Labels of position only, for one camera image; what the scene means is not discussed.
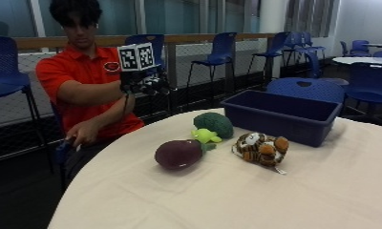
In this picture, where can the purple eggplant toy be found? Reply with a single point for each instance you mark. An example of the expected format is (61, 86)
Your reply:
(180, 154)

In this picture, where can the wooden railing with mesh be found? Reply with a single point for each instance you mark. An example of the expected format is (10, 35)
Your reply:
(191, 38)

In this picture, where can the green broccoli toy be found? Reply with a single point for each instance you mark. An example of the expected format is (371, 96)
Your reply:
(213, 124)

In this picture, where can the person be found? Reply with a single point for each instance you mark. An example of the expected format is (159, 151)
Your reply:
(80, 73)

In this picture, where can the white marker cube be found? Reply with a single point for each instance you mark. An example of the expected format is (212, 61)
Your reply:
(135, 56)

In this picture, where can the grey window blinds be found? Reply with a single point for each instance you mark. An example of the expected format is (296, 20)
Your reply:
(309, 16)

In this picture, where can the cream tablecloth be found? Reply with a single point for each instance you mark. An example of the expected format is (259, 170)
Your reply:
(241, 191)

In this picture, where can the white round column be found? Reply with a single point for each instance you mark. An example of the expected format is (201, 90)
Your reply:
(272, 16)

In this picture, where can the white round table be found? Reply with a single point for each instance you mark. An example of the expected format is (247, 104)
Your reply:
(379, 45)
(361, 60)

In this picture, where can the striped tiger plush toy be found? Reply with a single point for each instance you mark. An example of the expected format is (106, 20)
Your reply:
(260, 149)

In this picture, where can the dark blue plastic bin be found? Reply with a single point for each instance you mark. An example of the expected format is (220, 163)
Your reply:
(279, 116)

